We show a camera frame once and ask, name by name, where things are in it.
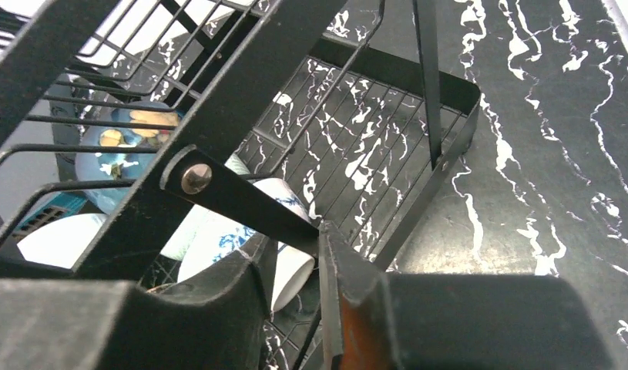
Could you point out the grey blue network switch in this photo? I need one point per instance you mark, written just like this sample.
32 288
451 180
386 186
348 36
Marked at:
58 206

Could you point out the black wire dish rack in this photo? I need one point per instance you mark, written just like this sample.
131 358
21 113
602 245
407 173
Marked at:
224 100

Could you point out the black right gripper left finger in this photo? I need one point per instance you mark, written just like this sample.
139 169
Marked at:
212 321

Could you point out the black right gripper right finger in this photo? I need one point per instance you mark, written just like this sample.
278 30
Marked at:
372 319

